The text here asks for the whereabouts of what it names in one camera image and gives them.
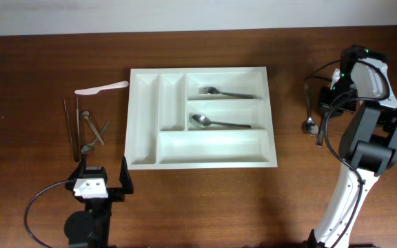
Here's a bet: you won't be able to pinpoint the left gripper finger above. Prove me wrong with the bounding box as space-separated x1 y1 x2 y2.
72 158 86 179
119 157 134 194

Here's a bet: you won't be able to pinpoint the metal tablespoon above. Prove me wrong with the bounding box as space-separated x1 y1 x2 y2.
303 83 318 136
190 114 252 129

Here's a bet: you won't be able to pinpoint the metal fork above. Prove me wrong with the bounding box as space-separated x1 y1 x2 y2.
198 87 256 99
316 111 327 147

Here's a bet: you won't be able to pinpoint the long metal tongs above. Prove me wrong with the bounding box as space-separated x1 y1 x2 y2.
63 99 81 163

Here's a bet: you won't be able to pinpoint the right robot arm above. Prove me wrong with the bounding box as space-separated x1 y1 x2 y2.
303 45 397 248

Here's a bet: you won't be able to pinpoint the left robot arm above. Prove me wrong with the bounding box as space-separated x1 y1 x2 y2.
64 158 134 247

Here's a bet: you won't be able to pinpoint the small metal spoon lower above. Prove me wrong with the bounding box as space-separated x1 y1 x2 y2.
81 121 110 154

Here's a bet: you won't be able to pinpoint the small metal spoon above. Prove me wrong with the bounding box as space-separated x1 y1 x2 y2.
81 121 110 154
80 110 105 145

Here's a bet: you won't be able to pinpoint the white cutlery tray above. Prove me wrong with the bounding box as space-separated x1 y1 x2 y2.
124 67 278 170

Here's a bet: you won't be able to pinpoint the small metal spoon upper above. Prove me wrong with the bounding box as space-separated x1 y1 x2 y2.
80 110 105 145

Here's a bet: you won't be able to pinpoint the white plastic knife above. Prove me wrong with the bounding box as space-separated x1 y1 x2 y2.
74 81 129 96

